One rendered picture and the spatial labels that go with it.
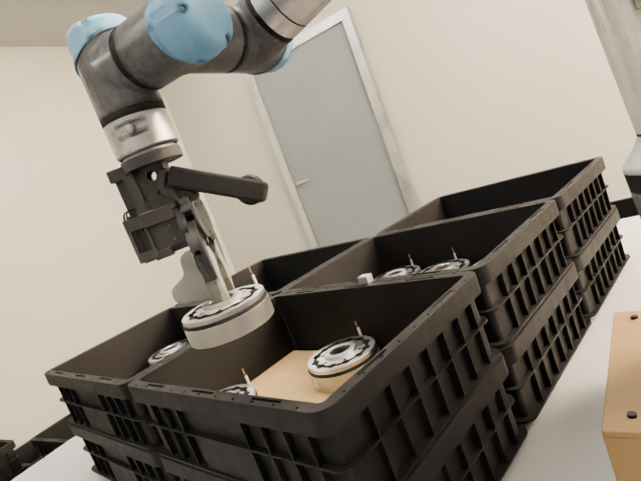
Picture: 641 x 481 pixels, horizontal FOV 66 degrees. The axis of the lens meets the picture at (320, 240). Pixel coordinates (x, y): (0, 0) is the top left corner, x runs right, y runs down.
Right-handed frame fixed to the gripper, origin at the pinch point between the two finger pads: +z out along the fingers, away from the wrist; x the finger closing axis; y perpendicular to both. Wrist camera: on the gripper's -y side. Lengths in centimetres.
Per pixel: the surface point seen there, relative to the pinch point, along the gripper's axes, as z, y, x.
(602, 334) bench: 30, -50, -14
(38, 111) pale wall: -127, 150, -344
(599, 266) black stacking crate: 24, -59, -26
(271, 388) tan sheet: 16.6, 1.7, -10.8
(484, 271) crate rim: 7.4, -30.3, 1.8
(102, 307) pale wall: 31, 162, -329
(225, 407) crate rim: 7.4, 2.1, 12.5
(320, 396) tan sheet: 16.6, -5.5, -2.2
